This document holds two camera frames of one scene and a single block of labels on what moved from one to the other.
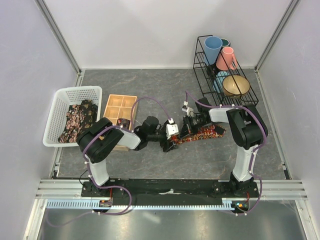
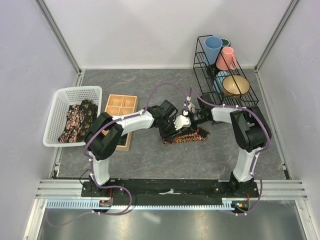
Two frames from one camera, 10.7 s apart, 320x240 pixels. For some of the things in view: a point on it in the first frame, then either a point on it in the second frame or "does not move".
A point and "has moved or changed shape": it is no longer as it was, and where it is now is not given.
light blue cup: (218, 84) does not move
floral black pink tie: (74, 121) does not move
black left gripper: (164, 145) → (169, 136)
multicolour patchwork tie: (206, 132) has moved or changed shape
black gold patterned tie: (88, 115) does not move
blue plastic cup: (213, 45) does not move
